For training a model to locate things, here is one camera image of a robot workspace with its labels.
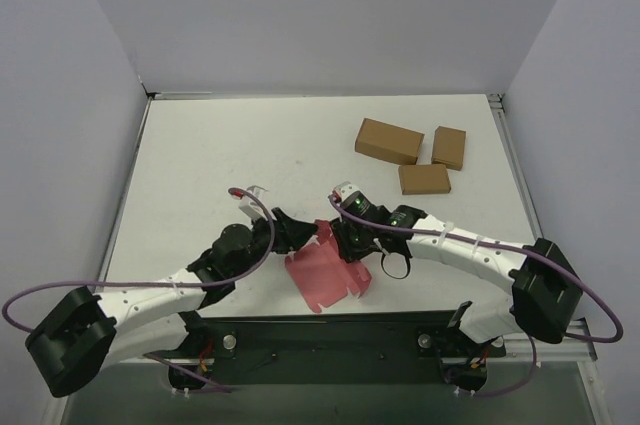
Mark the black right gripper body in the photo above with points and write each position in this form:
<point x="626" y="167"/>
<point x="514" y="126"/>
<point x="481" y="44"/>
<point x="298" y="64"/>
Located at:
<point x="345" y="241"/>

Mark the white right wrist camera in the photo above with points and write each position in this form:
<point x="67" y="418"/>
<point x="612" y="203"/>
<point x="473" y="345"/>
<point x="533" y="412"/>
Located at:
<point x="343" y="192"/>

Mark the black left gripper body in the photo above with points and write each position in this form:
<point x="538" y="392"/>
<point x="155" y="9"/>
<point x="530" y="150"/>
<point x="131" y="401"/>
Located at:
<point x="278" y="231"/>

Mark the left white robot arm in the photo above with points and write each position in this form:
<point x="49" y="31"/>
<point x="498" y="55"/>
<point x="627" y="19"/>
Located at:
<point x="85" y="330"/>

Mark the small brown box right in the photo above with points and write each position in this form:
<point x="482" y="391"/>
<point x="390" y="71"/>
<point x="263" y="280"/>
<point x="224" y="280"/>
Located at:
<point x="449" y="147"/>

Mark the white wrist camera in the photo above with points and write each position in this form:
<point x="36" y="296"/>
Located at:
<point x="250" y="205"/>
<point x="343" y="192"/>

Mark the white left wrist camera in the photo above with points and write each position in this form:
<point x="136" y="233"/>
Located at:
<point x="250" y="205"/>

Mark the brown cardboard box front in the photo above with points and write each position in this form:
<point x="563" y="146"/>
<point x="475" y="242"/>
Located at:
<point x="424" y="179"/>

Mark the pink cardboard box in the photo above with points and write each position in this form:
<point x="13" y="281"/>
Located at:
<point x="321" y="276"/>

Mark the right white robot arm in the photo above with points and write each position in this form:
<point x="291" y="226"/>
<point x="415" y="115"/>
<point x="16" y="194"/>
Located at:
<point x="539" y="286"/>

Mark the large brown cardboard box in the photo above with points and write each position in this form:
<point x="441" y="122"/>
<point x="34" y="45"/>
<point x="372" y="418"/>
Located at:
<point x="388" y="142"/>

